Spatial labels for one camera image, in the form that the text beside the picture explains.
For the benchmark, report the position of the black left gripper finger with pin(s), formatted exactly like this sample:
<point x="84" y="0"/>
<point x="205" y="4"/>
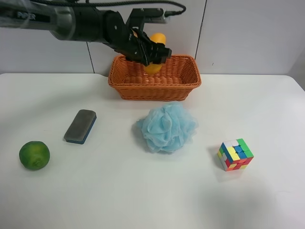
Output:
<point x="149" y="59"/>

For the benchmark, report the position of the orange woven basket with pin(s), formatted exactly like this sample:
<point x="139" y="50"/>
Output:
<point x="175" y="80"/>

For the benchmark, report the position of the yellow mango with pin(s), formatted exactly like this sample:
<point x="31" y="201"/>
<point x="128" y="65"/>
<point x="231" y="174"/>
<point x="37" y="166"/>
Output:
<point x="152" y="68"/>

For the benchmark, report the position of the blue mesh bath sponge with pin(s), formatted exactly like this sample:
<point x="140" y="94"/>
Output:
<point x="167" y="128"/>

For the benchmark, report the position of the colourful puzzle cube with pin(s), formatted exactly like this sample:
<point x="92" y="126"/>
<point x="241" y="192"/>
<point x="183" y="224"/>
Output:
<point x="234" y="154"/>

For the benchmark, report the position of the green lemon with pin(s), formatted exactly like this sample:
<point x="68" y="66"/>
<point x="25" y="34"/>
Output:
<point x="34" y="155"/>

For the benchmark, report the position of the grey blue board eraser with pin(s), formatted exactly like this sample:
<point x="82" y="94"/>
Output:
<point x="80" y="127"/>

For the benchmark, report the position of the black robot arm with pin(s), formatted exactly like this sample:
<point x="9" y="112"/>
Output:
<point x="85" y="24"/>

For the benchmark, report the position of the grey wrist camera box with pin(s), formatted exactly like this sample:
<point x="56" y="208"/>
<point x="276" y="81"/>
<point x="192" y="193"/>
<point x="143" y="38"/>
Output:
<point x="140" y="16"/>

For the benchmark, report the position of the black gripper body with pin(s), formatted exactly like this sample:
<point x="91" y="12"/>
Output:
<point x="123" y="39"/>

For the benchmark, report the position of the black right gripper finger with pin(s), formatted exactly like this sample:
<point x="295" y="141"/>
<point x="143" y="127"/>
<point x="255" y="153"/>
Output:
<point x="158" y="50"/>

